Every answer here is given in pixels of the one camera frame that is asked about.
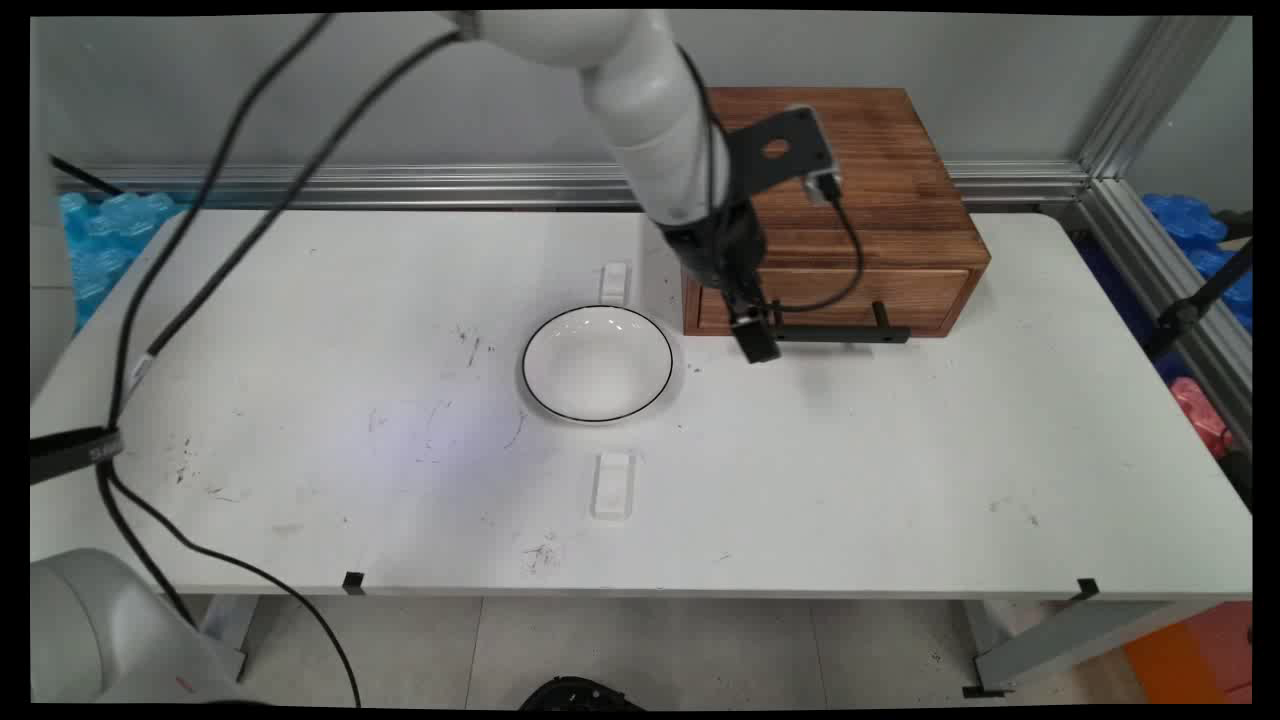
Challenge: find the upright aluminium frame post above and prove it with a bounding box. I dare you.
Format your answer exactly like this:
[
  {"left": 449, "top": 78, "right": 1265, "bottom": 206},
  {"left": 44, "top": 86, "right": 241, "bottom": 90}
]
[{"left": 1075, "top": 15, "right": 1237, "bottom": 183}]

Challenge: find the grey metal table leg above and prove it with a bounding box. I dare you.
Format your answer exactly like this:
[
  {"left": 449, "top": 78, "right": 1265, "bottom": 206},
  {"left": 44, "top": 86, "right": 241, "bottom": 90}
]
[
  {"left": 198, "top": 595, "right": 263, "bottom": 683},
  {"left": 962, "top": 598, "right": 1219, "bottom": 699}
]

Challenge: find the horizontal aluminium frame rail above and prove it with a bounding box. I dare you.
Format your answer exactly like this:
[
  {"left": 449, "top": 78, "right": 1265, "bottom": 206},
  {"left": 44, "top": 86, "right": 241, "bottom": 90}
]
[{"left": 55, "top": 160, "right": 1093, "bottom": 212}]

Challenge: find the black round floor object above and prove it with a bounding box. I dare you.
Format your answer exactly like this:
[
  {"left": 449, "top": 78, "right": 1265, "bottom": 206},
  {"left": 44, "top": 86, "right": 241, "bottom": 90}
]
[{"left": 518, "top": 676, "right": 647, "bottom": 711}]

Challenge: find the thin black background cable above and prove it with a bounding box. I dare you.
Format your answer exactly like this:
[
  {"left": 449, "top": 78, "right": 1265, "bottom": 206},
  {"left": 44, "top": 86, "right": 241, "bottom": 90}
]
[{"left": 50, "top": 155, "right": 127, "bottom": 198}]

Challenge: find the black camera USB cable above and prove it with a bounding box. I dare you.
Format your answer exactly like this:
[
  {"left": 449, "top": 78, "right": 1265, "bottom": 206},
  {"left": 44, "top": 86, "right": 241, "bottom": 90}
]
[{"left": 775, "top": 185, "right": 867, "bottom": 315}]

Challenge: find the pink plastic bag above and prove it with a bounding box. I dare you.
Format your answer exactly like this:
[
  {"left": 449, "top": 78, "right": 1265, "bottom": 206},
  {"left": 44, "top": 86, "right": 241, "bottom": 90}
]
[{"left": 1169, "top": 376, "right": 1237, "bottom": 460}]

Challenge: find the black velcro cable strap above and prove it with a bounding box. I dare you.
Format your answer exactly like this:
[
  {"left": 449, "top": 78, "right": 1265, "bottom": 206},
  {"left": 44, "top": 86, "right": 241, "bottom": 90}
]
[{"left": 30, "top": 427, "right": 124, "bottom": 487}]

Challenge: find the orange box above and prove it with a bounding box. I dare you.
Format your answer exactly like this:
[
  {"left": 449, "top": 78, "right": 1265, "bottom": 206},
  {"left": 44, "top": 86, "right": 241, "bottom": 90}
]
[{"left": 1122, "top": 600, "right": 1253, "bottom": 706}]

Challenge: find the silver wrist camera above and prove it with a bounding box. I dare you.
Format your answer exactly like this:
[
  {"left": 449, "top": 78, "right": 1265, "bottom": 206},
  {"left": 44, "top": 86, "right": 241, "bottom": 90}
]
[{"left": 800, "top": 105, "right": 843, "bottom": 204}]

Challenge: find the side aluminium frame rail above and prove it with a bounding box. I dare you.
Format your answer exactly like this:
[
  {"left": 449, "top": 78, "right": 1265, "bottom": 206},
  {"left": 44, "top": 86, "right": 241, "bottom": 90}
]
[{"left": 1075, "top": 178, "right": 1253, "bottom": 453}]

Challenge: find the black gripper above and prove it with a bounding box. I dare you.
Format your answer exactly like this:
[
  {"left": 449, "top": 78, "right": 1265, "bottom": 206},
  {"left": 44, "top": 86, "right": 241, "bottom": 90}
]
[{"left": 662, "top": 200, "right": 783, "bottom": 365}]

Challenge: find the black tripod stand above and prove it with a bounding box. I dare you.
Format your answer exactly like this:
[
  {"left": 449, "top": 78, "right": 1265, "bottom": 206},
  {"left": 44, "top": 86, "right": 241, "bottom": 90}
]
[{"left": 1143, "top": 208, "right": 1253, "bottom": 363}]

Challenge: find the black sleeved arm cable bundle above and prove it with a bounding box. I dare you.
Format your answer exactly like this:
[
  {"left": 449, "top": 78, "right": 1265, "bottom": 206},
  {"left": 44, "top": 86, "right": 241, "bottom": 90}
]
[{"left": 95, "top": 12, "right": 466, "bottom": 706}]

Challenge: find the brown wooden drawer cabinet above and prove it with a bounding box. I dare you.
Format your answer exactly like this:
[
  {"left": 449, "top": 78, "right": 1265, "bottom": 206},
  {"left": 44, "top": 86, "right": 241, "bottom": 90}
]
[{"left": 682, "top": 87, "right": 992, "bottom": 339}]

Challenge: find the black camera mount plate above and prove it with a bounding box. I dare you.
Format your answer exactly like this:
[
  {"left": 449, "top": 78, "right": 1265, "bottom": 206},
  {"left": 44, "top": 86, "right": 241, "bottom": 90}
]
[{"left": 722, "top": 105, "right": 826, "bottom": 206}]

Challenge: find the blue plastic wrap pile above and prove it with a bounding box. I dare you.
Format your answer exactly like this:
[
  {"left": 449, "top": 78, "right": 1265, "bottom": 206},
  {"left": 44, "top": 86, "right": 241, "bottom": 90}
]
[
  {"left": 57, "top": 191, "right": 193, "bottom": 333},
  {"left": 1140, "top": 192, "right": 1253, "bottom": 333}
]

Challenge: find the white plate with black rim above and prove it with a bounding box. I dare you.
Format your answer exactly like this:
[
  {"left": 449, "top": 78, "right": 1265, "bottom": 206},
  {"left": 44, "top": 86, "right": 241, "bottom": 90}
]
[{"left": 521, "top": 305, "right": 675, "bottom": 424}]

